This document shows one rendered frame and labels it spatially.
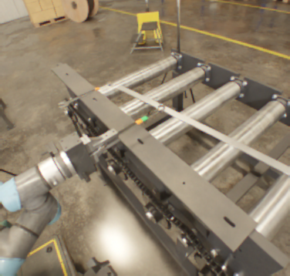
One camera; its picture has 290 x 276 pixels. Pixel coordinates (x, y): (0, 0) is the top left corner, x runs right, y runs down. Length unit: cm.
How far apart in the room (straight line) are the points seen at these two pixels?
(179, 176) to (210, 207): 11
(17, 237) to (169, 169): 42
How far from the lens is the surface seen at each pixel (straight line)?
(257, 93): 147
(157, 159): 59
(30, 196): 57
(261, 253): 55
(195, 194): 53
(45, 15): 810
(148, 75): 158
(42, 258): 155
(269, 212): 86
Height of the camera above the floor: 164
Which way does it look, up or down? 44 degrees down
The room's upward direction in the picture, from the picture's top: 8 degrees counter-clockwise
